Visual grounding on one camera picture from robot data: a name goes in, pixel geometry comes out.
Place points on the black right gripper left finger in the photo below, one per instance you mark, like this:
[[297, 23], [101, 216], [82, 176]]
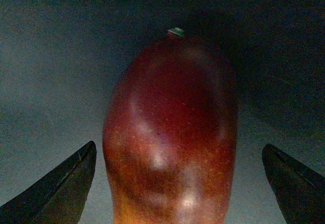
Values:
[[59, 196]]

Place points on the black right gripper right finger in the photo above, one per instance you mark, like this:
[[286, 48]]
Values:
[[298, 189]]

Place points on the red mango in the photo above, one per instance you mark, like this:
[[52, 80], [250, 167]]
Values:
[[169, 139]]

